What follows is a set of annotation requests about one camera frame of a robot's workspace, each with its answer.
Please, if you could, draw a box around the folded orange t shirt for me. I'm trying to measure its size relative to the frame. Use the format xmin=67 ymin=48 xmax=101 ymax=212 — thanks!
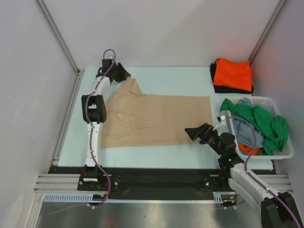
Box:
xmin=213 ymin=58 xmax=253 ymax=91

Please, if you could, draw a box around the light blue t shirt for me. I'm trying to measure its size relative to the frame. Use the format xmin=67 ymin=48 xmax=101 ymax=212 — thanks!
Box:
xmin=231 ymin=97 xmax=266 ymax=149

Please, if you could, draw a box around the beige t shirt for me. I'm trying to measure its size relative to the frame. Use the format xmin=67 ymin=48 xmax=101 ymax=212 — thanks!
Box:
xmin=101 ymin=77 xmax=212 ymax=148

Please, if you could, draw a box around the white slotted cable duct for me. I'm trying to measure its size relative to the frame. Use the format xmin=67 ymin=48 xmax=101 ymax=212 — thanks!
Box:
xmin=44 ymin=192 xmax=236 ymax=204

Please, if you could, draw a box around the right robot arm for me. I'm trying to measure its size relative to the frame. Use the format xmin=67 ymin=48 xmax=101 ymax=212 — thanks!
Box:
xmin=184 ymin=123 xmax=304 ymax=228

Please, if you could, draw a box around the left aluminium frame post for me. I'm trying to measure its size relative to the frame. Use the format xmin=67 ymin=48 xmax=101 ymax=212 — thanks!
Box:
xmin=34 ymin=0 xmax=84 ymax=76

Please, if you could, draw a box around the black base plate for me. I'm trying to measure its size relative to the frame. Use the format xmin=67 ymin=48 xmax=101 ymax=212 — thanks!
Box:
xmin=48 ymin=166 xmax=233 ymax=201

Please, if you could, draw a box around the white plastic laundry basket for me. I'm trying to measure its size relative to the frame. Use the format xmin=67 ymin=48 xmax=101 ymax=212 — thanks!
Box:
xmin=220 ymin=96 xmax=293 ymax=159

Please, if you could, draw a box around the aluminium frame post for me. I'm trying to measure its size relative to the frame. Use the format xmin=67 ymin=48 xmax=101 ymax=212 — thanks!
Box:
xmin=34 ymin=0 xmax=84 ymax=76
xmin=248 ymin=0 xmax=289 ymax=66

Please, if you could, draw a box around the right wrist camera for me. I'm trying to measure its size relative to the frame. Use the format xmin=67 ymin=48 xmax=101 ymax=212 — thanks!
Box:
xmin=213 ymin=115 xmax=227 ymax=131

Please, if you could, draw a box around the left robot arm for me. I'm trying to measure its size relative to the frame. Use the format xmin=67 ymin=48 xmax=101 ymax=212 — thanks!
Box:
xmin=79 ymin=57 xmax=131 ymax=190

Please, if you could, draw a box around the green t shirt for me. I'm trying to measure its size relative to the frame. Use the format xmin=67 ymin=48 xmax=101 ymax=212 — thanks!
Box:
xmin=220 ymin=99 xmax=288 ymax=155

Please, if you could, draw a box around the folded black t shirt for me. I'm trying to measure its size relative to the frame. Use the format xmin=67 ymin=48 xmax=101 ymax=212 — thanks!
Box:
xmin=209 ymin=62 xmax=254 ymax=94

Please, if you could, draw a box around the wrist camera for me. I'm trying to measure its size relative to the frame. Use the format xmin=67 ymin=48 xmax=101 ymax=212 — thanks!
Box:
xmin=103 ymin=55 xmax=114 ymax=59
xmin=213 ymin=115 xmax=227 ymax=131

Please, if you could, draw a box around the orange t shirt in basket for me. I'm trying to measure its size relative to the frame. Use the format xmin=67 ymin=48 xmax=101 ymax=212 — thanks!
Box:
xmin=238 ymin=143 xmax=263 ymax=156

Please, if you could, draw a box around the right aluminium frame post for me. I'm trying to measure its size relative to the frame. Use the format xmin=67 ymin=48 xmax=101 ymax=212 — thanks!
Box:
xmin=248 ymin=0 xmax=289 ymax=66

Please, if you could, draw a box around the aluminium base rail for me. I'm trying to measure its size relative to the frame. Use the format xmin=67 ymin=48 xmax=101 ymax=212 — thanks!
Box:
xmin=34 ymin=174 xmax=294 ymax=194

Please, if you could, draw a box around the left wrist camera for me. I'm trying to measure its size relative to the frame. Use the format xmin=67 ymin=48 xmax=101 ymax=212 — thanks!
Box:
xmin=103 ymin=55 xmax=114 ymax=59

